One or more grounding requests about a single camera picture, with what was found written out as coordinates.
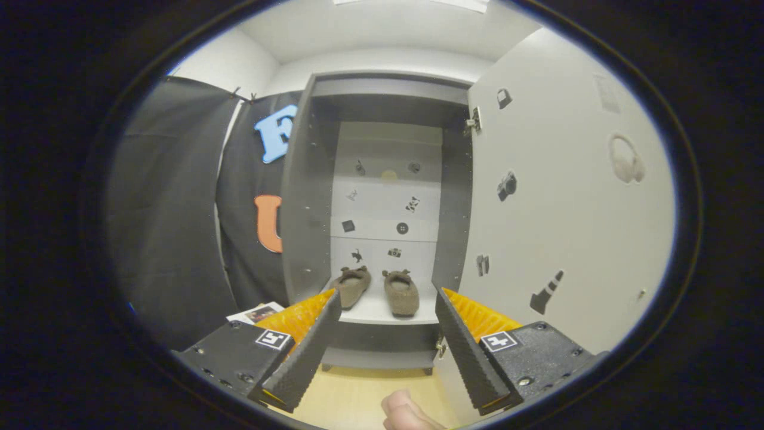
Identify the brown fuzzy shoe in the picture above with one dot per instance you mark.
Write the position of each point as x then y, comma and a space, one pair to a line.
401, 295
352, 289

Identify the grey shoe cabinet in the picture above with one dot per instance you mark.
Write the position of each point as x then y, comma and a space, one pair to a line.
304, 209

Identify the black backdrop cloth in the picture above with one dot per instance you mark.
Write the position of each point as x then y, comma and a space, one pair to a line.
173, 227

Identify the white shoe cabinet door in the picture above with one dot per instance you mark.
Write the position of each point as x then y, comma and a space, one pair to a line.
567, 227

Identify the long ceiling light panel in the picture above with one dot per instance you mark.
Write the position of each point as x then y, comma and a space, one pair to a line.
465, 5

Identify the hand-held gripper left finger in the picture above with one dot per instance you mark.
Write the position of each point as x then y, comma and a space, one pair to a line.
310, 352

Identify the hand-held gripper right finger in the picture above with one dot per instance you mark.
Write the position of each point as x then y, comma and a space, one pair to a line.
468, 358

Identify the white printed box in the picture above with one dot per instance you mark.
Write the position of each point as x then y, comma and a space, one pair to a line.
256, 312

